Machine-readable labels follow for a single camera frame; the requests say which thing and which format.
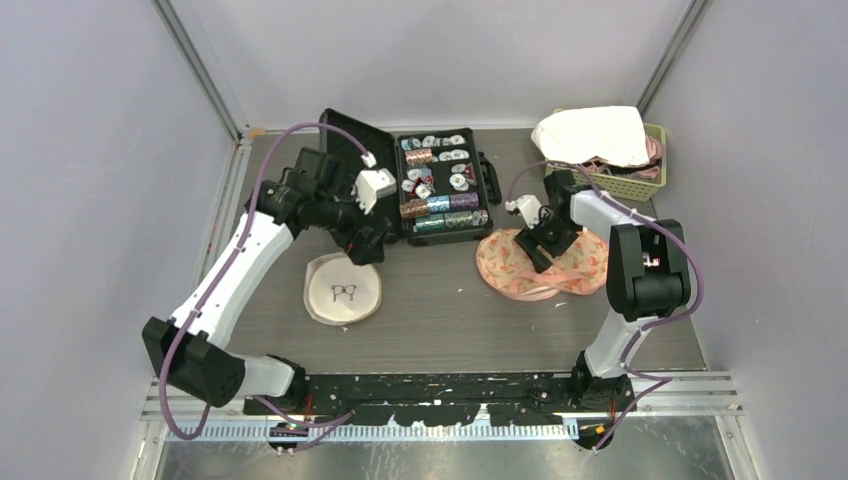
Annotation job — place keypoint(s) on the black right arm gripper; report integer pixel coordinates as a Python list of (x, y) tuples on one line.
[(532, 239)]

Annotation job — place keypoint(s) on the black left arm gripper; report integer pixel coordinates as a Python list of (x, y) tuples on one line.
[(361, 249)]

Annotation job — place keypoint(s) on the floral mesh laundry bag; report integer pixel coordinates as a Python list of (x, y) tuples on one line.
[(505, 267)]

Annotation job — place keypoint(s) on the white bra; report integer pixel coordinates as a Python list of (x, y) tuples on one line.
[(615, 134)]

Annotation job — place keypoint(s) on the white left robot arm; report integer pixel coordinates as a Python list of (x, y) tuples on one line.
[(188, 350)]

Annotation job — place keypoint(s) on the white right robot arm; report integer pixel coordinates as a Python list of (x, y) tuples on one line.
[(647, 272)]

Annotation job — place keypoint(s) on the black poker chip case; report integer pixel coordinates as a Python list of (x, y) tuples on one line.
[(446, 188)]

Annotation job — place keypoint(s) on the green plastic basket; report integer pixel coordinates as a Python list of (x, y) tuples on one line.
[(624, 187)]

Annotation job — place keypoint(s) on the pink bras in basket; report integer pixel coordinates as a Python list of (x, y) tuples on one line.
[(648, 172)]

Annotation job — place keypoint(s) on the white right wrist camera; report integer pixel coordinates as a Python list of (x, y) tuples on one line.
[(528, 207)]

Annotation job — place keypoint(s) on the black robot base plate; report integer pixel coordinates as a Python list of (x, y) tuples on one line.
[(440, 400)]

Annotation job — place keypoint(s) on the aluminium frame rail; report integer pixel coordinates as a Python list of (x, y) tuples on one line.
[(181, 37)]

